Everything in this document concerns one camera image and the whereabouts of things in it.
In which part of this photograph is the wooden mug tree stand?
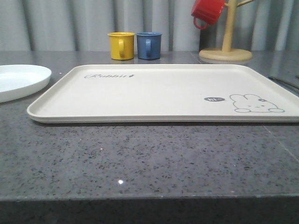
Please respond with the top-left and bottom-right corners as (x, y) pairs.
(199, 0), (252, 61)

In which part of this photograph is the red mug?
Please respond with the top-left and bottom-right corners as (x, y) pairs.
(191, 0), (226, 29)

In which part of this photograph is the yellow mug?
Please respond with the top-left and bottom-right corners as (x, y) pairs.
(108, 32), (135, 60)

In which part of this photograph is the blue mug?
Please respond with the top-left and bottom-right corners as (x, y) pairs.
(136, 32), (162, 60)

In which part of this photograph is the cream rabbit serving tray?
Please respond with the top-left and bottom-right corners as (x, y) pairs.
(27, 64), (299, 123)

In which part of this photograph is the white round plate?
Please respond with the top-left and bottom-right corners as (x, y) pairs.
(0, 64), (52, 103)

